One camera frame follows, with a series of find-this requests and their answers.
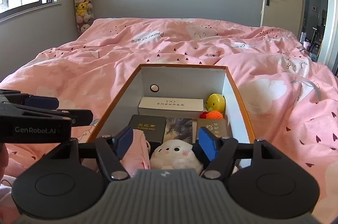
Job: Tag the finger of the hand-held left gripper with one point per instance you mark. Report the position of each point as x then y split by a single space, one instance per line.
81 117
42 102

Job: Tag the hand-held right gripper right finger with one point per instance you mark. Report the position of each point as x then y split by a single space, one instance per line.
207 143

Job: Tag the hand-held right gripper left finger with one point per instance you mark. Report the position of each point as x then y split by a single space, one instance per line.
124 142

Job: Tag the pink pouch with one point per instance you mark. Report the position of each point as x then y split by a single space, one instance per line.
137 152

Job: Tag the small brown box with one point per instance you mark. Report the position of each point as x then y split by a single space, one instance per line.
216 126

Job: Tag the dark grey gift box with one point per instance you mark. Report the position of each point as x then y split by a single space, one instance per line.
150 131

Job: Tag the small red knitted toy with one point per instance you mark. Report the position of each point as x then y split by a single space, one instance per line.
203 115

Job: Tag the orange crochet toy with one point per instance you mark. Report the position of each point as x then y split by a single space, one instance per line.
215 115

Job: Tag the dark printed card box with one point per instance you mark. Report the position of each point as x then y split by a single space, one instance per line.
178 130

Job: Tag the white plush toy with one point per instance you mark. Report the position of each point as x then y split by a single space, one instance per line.
171 155

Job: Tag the yellow plush toy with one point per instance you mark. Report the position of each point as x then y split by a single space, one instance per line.
215 102

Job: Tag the long white box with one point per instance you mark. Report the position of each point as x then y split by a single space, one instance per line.
171 105

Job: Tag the orange cardboard box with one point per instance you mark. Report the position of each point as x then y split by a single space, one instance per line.
184 81

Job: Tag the pink printed blanket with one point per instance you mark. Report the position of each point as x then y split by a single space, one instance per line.
79 68

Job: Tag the clear tube of plush toys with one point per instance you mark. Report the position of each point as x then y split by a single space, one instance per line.
81 7

